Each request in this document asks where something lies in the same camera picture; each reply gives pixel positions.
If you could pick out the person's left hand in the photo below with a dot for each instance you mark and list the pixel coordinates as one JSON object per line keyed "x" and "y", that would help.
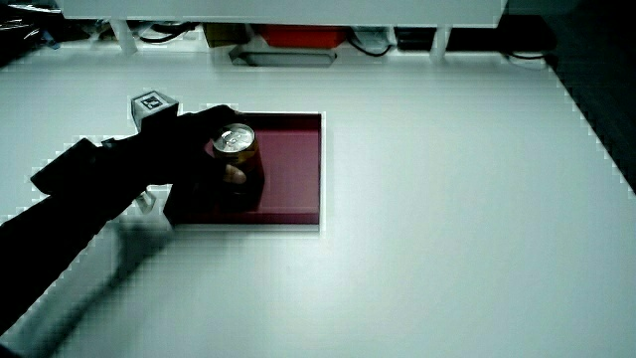
{"x": 171, "y": 149}

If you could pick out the gold red bull can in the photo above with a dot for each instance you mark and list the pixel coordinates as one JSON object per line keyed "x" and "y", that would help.
{"x": 238, "y": 144}

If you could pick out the dark red rectangular plate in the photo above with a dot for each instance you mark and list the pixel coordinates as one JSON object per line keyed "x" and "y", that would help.
{"x": 290, "y": 169}

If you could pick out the olive brown box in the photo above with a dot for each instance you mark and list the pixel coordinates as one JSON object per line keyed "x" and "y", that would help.
{"x": 226, "y": 34}

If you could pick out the grey flat tray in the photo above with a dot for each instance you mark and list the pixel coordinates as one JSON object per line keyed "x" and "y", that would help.
{"x": 283, "y": 57}

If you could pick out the red box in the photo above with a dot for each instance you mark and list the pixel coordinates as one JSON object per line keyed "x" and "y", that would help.
{"x": 303, "y": 36}

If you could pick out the white shelf unit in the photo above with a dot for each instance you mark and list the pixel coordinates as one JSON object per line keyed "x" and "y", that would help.
{"x": 278, "y": 11}

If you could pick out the black box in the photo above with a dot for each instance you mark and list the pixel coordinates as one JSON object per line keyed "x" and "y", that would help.
{"x": 415, "y": 39}

